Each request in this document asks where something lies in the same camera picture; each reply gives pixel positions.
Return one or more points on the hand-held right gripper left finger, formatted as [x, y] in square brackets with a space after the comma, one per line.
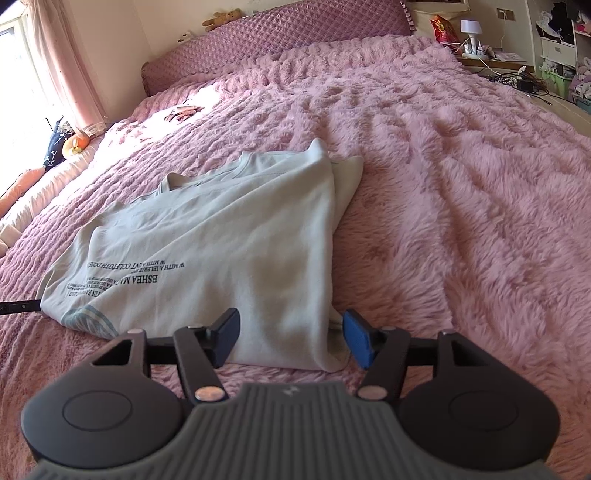
[228, 337]

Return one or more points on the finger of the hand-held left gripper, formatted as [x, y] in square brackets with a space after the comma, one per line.
[21, 307]

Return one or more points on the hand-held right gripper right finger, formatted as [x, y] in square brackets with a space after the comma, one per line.
[360, 339]

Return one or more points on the white printed sweatshirt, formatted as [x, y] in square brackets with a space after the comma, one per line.
[231, 240]

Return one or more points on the peach pink pillow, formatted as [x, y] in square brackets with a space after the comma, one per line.
[21, 189]

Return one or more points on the cream long bolster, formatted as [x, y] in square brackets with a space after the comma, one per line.
[55, 194]

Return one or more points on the navy floral pillow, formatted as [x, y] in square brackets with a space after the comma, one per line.
[55, 145]

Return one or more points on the orange plush toy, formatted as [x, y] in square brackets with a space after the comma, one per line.
[75, 146]

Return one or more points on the pink fluffy blanket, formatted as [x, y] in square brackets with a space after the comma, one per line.
[461, 184]

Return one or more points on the small brown cloth item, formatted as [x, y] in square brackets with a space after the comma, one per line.
[184, 113]

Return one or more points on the pink curtain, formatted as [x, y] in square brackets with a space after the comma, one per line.
[69, 60]

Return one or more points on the pink quilted headboard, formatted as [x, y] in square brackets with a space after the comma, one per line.
[277, 37]

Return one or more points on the white power strip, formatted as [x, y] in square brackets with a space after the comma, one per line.
[478, 51]

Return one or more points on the brown teddy bear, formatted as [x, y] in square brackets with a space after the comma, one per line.
[221, 19]

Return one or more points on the flat book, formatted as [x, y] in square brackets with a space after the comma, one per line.
[510, 57]

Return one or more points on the red snack bag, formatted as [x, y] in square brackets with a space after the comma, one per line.
[442, 30]

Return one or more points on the green storage bin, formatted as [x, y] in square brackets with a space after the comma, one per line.
[558, 81]

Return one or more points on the white table lamp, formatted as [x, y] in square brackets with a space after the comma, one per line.
[471, 28]

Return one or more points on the white shelf unit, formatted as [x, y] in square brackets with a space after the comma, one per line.
[556, 46]

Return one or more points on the wooden bed frame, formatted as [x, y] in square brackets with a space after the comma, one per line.
[554, 108]

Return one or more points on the wall socket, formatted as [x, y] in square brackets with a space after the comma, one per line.
[504, 14]

